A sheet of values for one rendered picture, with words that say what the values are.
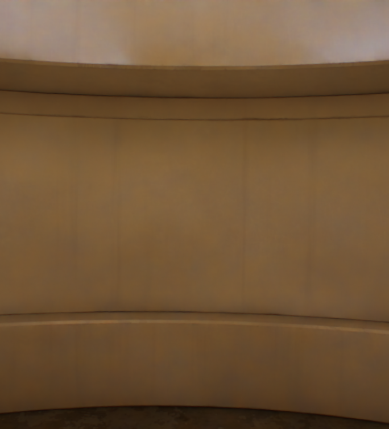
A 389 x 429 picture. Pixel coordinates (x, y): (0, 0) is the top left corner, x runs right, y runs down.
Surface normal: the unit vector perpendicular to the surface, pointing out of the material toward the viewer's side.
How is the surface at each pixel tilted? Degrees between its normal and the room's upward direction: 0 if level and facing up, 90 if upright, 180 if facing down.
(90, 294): 90
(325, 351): 90
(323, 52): 90
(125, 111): 90
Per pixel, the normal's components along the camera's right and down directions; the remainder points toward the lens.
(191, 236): -0.01, 0.02
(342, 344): -0.25, 0.02
